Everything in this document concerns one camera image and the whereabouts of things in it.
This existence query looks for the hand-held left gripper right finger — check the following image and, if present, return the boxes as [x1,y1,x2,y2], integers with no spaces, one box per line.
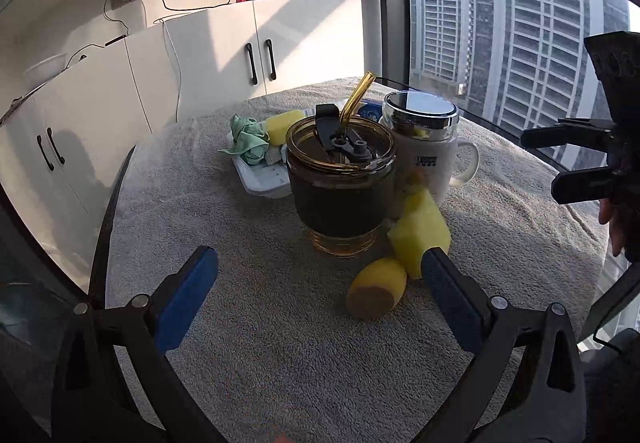
[415,247,588,443]

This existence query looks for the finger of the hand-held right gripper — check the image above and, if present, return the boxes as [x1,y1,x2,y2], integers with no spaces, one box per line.
[520,118,618,158]
[551,165,621,204]

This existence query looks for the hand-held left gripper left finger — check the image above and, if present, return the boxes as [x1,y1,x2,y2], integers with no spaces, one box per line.
[50,245,226,443]

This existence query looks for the yellow rectangular sponge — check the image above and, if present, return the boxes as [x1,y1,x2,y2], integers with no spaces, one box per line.
[264,109,306,147]
[387,188,452,281]

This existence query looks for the yellow oval sponge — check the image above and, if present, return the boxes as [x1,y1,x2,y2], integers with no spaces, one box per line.
[346,257,408,321]

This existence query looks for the white ribbed plastic tray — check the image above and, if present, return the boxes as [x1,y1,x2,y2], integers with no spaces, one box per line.
[225,108,321,198]

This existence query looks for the green cloth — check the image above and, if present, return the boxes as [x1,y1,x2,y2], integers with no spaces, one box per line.
[218,115,271,167]

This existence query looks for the person's right hand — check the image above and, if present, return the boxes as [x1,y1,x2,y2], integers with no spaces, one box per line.
[599,198,628,258]

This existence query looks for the grey towel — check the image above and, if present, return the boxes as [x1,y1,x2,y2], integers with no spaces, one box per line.
[105,75,611,443]

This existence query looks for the white mug with chrome lid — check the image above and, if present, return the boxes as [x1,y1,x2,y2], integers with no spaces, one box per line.
[380,90,481,208]

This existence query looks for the amber tumbler with black sleeve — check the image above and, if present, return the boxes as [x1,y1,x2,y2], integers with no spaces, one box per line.
[286,104,398,259]

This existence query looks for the dark clothing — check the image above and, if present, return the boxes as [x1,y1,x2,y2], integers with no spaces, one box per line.
[580,328,640,443]

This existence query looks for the blue and white packet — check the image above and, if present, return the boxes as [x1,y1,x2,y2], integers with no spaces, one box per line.
[359,99,385,124]

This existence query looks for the amber straw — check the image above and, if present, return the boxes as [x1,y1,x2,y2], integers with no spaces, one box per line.
[340,71,377,138]

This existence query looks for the white cabinet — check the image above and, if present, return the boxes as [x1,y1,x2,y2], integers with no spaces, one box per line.
[0,0,364,284]

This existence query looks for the black window frame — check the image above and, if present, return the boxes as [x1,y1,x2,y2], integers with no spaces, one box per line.
[364,0,640,174]

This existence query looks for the black cabinet handle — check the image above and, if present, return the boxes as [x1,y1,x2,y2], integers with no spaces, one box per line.
[263,39,277,81]
[244,43,259,85]
[46,127,66,166]
[36,134,55,172]

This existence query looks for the white cable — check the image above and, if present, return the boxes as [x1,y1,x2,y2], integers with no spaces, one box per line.
[124,37,153,134]
[152,8,211,124]

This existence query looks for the short black cable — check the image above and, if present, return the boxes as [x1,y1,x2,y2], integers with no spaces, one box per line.
[102,0,130,36]

